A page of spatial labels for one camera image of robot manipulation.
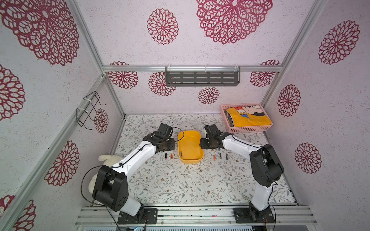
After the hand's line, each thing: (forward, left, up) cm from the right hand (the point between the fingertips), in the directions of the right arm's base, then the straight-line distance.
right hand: (201, 142), depth 95 cm
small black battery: (-8, -17, -7) cm, 20 cm away
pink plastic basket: (+37, -20, -2) cm, 42 cm away
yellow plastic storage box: (-1, +8, -9) cm, 12 cm away
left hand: (-7, +19, +7) cm, 21 cm away
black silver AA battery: (-5, -13, -8) cm, 16 cm away
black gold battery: (-8, +24, -5) cm, 25 cm away
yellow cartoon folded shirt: (+25, -37, -1) cm, 45 cm away
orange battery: (-6, +20, -7) cm, 22 cm away
